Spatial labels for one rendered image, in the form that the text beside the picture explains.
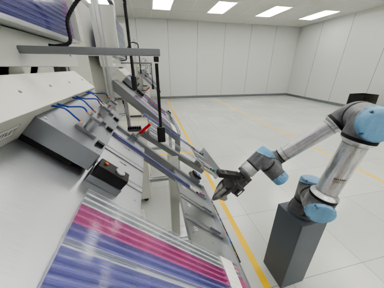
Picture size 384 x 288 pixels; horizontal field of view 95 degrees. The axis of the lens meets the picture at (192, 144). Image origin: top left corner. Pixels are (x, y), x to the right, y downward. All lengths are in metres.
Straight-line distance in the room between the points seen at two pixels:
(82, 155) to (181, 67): 7.91
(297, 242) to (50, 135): 1.20
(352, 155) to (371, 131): 0.11
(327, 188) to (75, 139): 0.93
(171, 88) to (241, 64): 3.39
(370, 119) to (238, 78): 8.41
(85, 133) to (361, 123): 0.85
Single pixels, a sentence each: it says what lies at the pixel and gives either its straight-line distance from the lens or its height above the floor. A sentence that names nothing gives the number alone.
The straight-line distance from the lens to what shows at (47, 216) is 0.37.
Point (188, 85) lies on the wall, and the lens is 8.34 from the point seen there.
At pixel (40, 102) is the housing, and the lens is 0.45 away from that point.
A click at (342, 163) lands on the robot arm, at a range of 0.92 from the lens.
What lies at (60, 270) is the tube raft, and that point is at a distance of 0.32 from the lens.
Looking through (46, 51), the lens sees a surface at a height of 1.34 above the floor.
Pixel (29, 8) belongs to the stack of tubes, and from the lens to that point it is 0.56.
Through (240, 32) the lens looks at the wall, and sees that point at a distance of 9.14.
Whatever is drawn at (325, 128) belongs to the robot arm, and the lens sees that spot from 0.99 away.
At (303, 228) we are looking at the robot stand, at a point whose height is 0.53.
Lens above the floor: 1.31
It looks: 24 degrees down
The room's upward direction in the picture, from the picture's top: straight up
